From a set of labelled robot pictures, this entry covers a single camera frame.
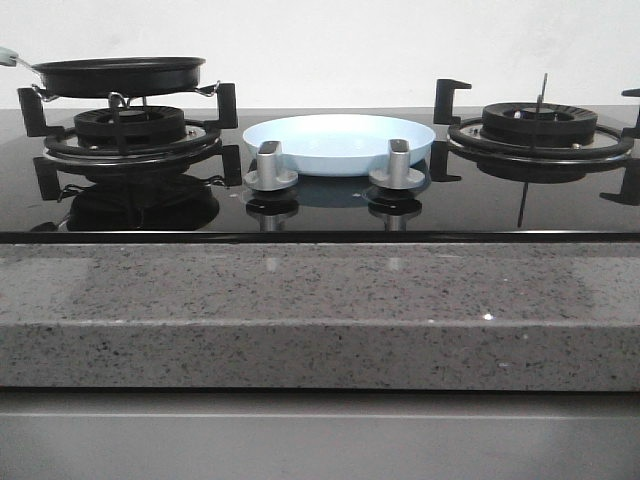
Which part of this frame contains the right black gas burner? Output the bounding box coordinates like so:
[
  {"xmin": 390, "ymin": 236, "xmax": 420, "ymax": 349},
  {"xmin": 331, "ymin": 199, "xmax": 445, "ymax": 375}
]
[{"xmin": 481, "ymin": 102, "xmax": 598, "ymax": 147}]

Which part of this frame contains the left black gas burner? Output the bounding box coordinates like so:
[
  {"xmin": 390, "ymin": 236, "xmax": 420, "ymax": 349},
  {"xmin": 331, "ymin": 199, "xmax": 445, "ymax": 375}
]
[{"xmin": 74, "ymin": 106, "xmax": 187, "ymax": 147}]

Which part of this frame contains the black glass gas cooktop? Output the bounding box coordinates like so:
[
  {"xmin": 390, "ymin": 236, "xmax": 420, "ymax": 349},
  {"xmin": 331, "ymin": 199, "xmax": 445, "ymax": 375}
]
[{"xmin": 1, "ymin": 110, "xmax": 639, "ymax": 244}]

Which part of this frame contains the right silver stove knob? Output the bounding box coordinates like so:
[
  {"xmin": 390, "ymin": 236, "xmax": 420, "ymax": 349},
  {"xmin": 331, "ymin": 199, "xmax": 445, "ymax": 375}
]
[{"xmin": 369, "ymin": 139, "xmax": 426, "ymax": 190}]

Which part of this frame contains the black gas burner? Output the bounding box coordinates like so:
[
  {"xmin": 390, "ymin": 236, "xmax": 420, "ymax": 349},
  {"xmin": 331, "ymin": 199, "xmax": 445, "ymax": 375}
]
[
  {"xmin": 481, "ymin": 102, "xmax": 598, "ymax": 147},
  {"xmin": 74, "ymin": 106, "xmax": 187, "ymax": 147}
]

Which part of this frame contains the right black pan support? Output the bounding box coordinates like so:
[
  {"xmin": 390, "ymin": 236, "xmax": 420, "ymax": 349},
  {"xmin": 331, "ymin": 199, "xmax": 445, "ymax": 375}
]
[{"xmin": 433, "ymin": 79, "xmax": 639, "ymax": 206}]

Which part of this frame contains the black pan support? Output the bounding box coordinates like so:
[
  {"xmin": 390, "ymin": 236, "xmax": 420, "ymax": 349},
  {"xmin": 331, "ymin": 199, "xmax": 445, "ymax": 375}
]
[
  {"xmin": 433, "ymin": 79, "xmax": 639, "ymax": 206},
  {"xmin": 18, "ymin": 82, "xmax": 238, "ymax": 200}
]

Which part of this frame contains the grey cabinet drawer front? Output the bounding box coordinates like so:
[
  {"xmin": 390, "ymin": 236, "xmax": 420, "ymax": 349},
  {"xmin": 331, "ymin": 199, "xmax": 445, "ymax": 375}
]
[{"xmin": 1, "ymin": 391, "xmax": 639, "ymax": 479}]

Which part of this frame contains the wire pan reducer ring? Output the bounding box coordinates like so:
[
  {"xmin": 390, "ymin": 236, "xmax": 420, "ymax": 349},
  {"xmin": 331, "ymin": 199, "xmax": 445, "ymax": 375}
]
[{"xmin": 30, "ymin": 80, "xmax": 221, "ymax": 109}]

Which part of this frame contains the left black pan support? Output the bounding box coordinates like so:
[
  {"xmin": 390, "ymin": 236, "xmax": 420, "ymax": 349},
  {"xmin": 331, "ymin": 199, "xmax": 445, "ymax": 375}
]
[{"xmin": 18, "ymin": 82, "xmax": 238, "ymax": 200}]

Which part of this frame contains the silver stove knob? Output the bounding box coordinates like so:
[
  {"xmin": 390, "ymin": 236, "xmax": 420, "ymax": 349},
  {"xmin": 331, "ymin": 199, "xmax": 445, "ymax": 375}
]
[
  {"xmin": 243, "ymin": 141, "xmax": 299, "ymax": 192},
  {"xmin": 369, "ymin": 139, "xmax": 426, "ymax": 190}
]

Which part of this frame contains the left silver stove knob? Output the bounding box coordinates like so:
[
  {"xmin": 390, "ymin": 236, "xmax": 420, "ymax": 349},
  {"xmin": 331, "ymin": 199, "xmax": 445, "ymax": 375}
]
[{"xmin": 243, "ymin": 141, "xmax": 299, "ymax": 192}]

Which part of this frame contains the black frying pan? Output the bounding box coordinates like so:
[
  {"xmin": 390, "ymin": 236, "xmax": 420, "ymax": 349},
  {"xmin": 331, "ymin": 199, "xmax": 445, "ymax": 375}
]
[{"xmin": 1, "ymin": 48, "xmax": 205, "ymax": 98}]

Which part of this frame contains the light blue plate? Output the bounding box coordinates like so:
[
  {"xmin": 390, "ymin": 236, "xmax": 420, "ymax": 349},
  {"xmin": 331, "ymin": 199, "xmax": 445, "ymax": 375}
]
[{"xmin": 243, "ymin": 114, "xmax": 436, "ymax": 177}]

